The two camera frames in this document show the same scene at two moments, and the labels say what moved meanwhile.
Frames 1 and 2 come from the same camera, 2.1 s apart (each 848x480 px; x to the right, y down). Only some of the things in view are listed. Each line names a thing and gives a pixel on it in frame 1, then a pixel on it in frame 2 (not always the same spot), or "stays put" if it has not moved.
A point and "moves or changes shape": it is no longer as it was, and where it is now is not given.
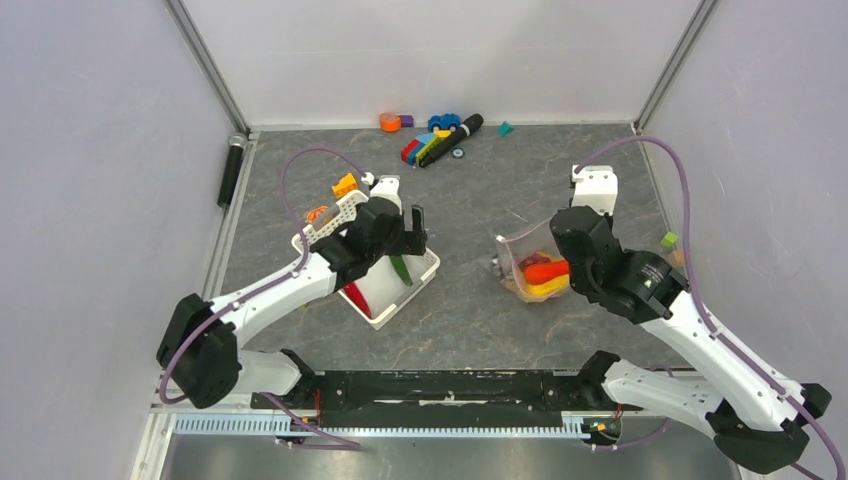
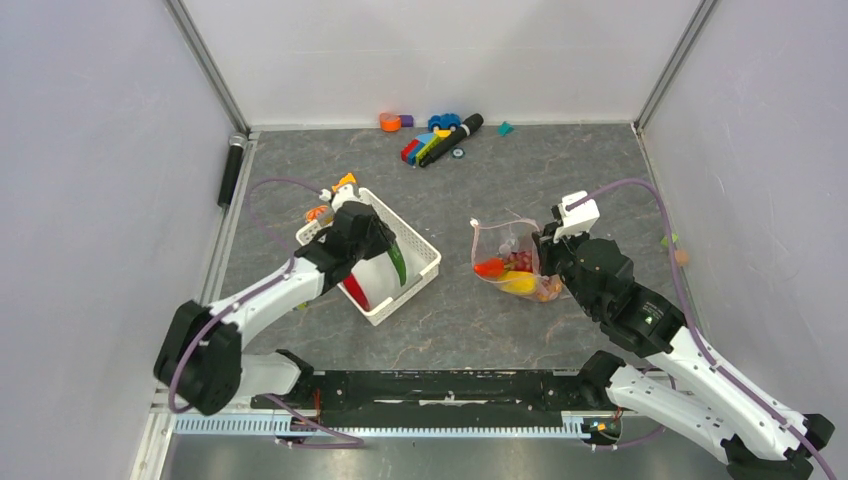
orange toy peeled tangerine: x=313 y=214 stays put
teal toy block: x=505 y=128 stays put
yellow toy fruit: x=547 y=288 → x=519 y=281
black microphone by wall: x=237 y=142 stays put
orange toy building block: x=347 y=184 stays put
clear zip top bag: x=531 y=267 moves or changes shape
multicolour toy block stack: x=413 y=149 stays put
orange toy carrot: x=536 y=274 → x=489 y=267
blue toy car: x=444 y=122 stays put
